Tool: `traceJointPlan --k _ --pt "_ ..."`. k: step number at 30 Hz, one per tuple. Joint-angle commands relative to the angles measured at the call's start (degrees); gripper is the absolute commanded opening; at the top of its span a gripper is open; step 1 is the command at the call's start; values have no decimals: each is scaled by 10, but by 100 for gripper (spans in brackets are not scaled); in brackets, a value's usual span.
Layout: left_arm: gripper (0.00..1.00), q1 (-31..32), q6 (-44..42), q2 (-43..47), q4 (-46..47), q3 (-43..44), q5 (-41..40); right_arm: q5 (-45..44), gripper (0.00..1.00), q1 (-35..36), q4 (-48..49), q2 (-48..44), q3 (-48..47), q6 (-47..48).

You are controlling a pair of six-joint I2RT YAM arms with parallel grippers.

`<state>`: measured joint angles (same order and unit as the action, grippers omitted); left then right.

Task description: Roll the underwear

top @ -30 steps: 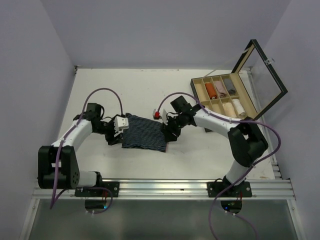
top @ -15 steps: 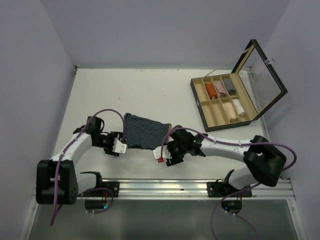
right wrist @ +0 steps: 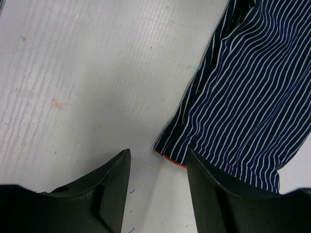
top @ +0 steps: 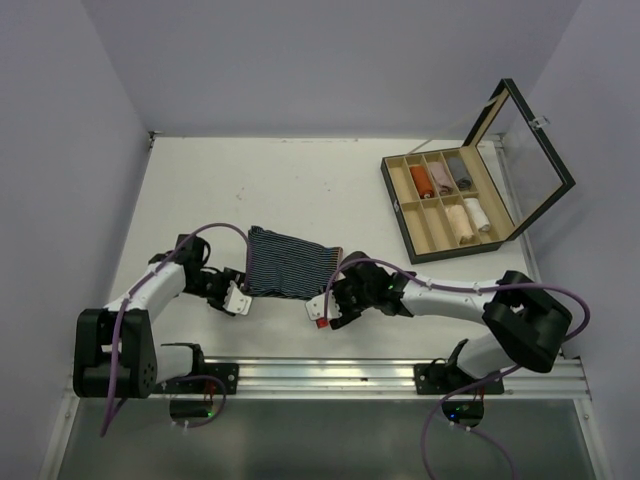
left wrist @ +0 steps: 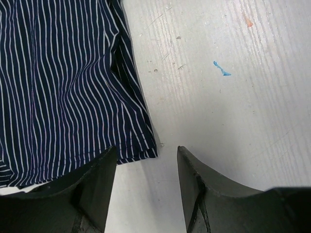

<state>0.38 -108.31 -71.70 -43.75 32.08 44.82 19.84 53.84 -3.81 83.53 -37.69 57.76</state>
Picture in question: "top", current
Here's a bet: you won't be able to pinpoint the blue striped boxer shorts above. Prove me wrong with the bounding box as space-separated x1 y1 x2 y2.
247 226 343 300

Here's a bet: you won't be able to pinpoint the white pink-trimmed underwear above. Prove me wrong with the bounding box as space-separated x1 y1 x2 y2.
464 197 491 233

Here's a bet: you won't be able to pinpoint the beige underwear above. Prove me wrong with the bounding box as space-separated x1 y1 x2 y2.
445 204 475 245

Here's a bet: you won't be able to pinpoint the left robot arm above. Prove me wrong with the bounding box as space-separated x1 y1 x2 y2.
73 234 245 399

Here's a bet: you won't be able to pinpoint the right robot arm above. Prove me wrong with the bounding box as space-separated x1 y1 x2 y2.
307 252 572 393

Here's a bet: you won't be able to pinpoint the rolled orange underwear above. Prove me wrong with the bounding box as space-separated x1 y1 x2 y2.
409 165 435 199

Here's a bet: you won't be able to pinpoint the rolled pink underwear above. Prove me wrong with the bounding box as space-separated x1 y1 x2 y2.
428 162 454 196

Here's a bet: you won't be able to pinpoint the rolled grey underwear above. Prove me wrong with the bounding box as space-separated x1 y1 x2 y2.
446 157 473 191

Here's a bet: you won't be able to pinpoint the black wooden compartment box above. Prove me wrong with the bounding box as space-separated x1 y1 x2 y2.
381 78 576 264

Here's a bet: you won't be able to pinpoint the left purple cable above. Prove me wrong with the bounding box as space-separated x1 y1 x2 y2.
99 222 252 438

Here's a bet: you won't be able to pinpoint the purple cable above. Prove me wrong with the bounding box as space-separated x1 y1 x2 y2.
321 256 591 480
99 222 252 438

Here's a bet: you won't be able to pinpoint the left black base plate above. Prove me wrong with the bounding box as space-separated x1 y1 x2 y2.
153 363 239 396

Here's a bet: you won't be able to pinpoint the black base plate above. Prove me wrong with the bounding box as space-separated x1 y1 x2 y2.
153 363 239 396
413 359 476 395

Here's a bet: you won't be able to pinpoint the aluminium mounting rail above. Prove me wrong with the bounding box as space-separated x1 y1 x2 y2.
64 355 593 401

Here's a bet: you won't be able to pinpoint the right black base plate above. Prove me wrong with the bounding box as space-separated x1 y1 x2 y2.
413 359 476 395

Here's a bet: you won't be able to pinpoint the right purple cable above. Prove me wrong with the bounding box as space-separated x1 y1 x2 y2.
321 256 591 480

